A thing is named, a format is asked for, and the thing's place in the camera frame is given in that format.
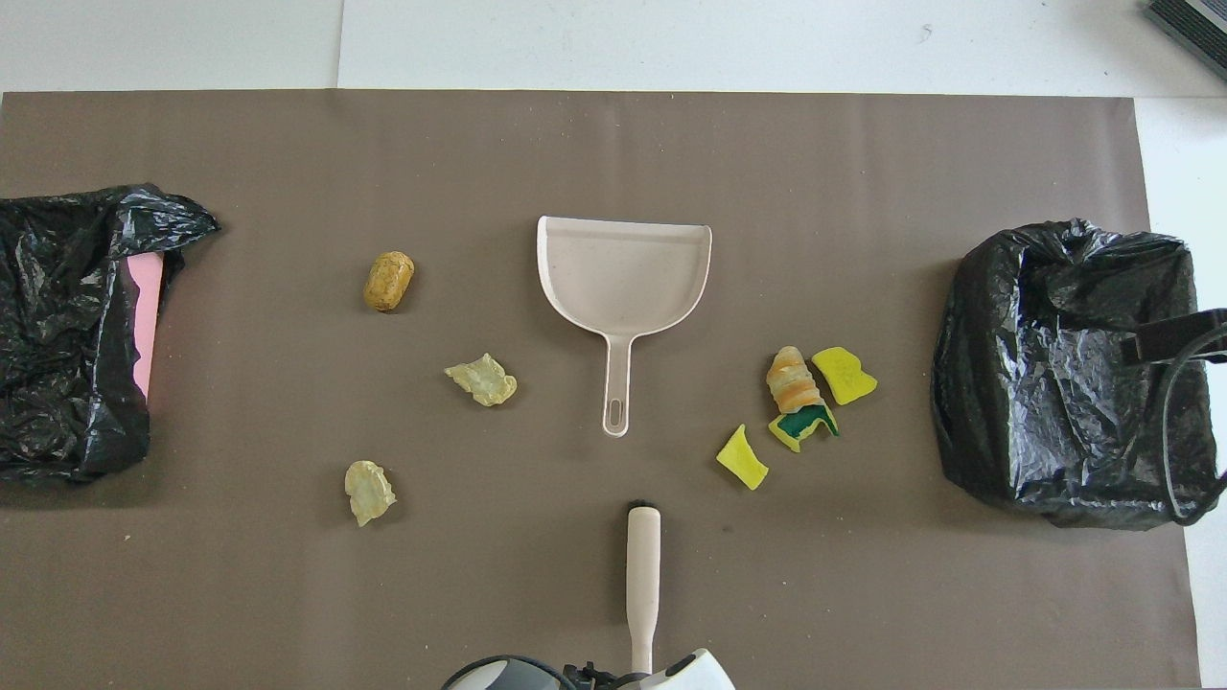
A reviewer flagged striped orange croissant toy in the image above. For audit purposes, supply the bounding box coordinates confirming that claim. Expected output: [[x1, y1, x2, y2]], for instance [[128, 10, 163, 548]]
[[766, 346, 825, 415]]

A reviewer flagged pale yellow trash piece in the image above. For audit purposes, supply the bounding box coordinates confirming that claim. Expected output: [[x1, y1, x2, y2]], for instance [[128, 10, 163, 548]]
[[345, 460, 397, 528]]

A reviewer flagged yellow wedge sponge piece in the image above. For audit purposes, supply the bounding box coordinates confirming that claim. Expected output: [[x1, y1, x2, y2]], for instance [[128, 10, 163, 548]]
[[716, 424, 770, 492]]

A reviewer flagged green and yellow sponge piece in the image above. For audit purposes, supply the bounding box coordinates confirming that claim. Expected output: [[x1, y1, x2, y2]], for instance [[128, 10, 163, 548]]
[[768, 403, 841, 453]]

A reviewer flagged black right arm wrist cable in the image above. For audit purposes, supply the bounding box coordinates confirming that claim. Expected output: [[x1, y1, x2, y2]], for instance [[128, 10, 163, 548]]
[[1122, 309, 1227, 526]]

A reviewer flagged dark ridged device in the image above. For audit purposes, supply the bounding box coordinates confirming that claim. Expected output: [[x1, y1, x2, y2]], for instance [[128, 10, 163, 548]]
[[1143, 0, 1227, 82]]

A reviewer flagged pink plastic bin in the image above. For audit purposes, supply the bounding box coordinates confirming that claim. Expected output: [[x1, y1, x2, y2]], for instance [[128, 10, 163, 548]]
[[127, 251, 166, 399]]

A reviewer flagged beige plastic dustpan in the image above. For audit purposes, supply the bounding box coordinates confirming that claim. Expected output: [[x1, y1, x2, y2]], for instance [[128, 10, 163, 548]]
[[536, 215, 713, 438]]

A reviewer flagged black plastic trash bag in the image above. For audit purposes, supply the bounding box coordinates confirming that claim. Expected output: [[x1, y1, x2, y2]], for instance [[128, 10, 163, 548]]
[[0, 184, 221, 483]]

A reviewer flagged brown paper table mat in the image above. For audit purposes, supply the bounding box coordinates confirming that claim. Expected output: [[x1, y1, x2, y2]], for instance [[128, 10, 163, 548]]
[[0, 89, 1204, 690]]

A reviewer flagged brown bread roll toy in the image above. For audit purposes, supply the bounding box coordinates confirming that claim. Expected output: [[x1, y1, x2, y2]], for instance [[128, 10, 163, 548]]
[[363, 251, 416, 313]]

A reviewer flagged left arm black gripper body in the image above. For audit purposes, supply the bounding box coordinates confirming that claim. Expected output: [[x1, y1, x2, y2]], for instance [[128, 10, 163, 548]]
[[566, 663, 641, 690]]

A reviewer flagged left black-bagged bin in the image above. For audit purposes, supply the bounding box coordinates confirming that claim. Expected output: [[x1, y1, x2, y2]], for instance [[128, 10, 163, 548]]
[[932, 218, 1227, 531]]

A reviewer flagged pale green trash piece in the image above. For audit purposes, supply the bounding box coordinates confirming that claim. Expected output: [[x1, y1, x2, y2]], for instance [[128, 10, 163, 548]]
[[445, 353, 518, 407]]

